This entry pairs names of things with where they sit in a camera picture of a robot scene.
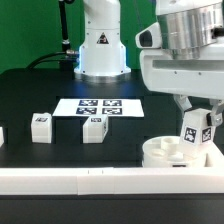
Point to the white part at left edge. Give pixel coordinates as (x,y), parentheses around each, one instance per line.
(1,136)

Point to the white fence bar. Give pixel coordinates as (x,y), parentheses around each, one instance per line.
(110,181)
(214,157)

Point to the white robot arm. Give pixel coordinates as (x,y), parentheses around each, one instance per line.
(182,50)

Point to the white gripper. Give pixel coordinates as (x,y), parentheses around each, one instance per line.
(203,77)

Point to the white round stool seat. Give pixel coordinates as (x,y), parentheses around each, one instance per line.
(162,152)

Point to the white sheet with markers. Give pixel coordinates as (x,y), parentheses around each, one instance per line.
(87,107)

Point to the white right fence bar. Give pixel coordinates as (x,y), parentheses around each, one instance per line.
(214,157)

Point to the white front fence bar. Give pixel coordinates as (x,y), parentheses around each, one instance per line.
(110,181)

